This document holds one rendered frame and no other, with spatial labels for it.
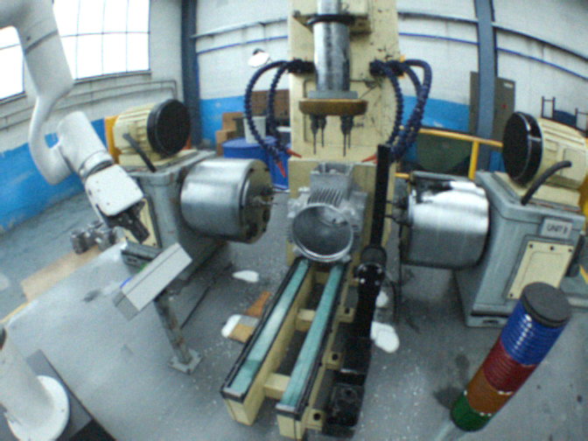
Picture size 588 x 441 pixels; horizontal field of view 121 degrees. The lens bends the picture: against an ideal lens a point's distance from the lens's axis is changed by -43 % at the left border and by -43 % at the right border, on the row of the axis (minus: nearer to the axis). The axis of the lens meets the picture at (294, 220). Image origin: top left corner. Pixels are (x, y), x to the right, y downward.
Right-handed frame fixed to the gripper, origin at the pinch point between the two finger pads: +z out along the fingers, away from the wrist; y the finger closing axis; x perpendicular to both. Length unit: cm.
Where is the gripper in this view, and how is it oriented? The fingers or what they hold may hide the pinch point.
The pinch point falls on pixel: (139, 232)
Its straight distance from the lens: 60.5
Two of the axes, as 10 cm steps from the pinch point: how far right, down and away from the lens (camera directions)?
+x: -7.2, 4.9, 4.9
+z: 6.2, 7.7, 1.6
